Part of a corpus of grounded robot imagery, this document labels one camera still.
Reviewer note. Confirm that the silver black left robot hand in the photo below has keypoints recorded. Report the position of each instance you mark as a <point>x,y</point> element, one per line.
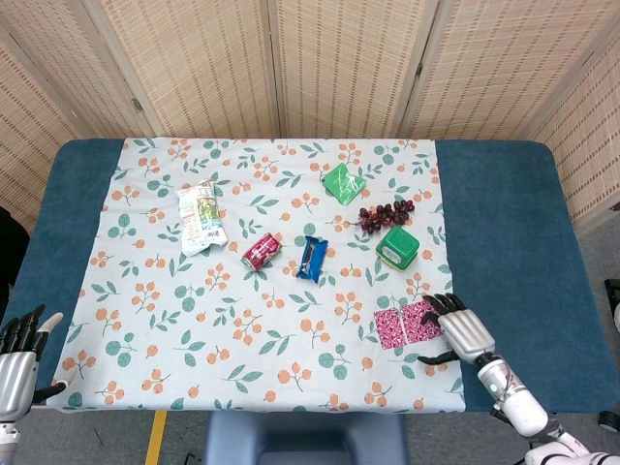
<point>17,382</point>

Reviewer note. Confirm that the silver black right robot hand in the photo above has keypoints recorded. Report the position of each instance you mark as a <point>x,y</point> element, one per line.
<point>465,334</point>

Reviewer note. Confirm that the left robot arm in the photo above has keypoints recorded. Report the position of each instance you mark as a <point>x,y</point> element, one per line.
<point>7,441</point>

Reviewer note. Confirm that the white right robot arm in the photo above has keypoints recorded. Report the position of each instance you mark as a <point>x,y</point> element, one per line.
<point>518,407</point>

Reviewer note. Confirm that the green plastic box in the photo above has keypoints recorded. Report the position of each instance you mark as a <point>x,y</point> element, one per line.
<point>398,247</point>

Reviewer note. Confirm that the teal blue table cover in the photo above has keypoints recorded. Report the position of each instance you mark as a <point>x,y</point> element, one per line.
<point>504,218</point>

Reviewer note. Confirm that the black object beside table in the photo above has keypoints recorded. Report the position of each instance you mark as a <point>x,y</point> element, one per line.
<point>10,252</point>

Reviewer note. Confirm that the dark red grape bunch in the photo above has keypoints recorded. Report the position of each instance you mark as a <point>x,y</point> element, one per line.
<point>385,215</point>

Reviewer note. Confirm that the yellow floor tape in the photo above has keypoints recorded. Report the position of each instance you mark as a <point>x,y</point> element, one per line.
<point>156,438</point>

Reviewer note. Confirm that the white black equipment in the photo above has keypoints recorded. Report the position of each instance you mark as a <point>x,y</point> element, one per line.
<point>614,305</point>

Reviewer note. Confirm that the black caster wheel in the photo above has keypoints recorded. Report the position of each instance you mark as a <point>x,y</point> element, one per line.
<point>610,420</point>

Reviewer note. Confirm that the blue cookie packet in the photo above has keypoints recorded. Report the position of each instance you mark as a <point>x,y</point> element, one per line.
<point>312,259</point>

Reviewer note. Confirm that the blue grey robot torso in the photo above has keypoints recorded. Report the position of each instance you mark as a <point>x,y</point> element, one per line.
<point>305,438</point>

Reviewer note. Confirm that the green foil packet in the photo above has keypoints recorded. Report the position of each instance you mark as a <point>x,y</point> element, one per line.
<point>344,184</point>

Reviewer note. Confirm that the red soda can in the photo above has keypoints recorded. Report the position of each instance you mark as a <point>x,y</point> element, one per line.
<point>261,250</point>

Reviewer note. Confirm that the floral orange berry tablecloth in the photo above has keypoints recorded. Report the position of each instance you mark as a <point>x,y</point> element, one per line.
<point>242,339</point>

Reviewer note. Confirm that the white crumpled snack bag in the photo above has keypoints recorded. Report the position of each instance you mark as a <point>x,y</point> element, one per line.
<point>199,220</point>

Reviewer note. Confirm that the woven bamboo folding screen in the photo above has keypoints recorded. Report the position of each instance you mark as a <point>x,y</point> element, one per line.
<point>203,63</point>

